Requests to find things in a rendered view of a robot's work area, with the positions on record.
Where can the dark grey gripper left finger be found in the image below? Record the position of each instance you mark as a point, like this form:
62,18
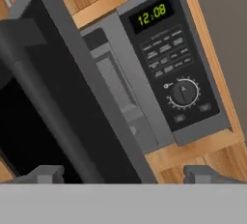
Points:
45,173

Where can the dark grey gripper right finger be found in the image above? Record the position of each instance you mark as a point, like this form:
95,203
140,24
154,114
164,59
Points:
200,173

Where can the black microwave door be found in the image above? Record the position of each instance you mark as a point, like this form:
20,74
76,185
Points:
80,105

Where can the grey microwave oven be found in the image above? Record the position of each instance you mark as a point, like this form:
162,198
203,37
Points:
167,70

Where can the wooden cupboard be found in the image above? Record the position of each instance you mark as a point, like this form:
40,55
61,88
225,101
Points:
205,157

